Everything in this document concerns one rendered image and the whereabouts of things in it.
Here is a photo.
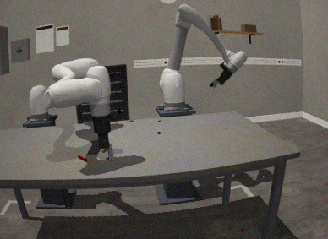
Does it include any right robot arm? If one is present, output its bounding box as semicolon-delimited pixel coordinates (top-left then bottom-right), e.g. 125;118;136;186
27;58;111;123

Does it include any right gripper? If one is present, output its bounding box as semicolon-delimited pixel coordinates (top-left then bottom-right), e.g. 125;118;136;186
90;101;122;160

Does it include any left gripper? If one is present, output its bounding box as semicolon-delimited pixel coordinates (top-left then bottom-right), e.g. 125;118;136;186
210;62;238;88

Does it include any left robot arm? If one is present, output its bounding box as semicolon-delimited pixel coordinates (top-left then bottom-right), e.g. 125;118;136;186
157;4;247;112

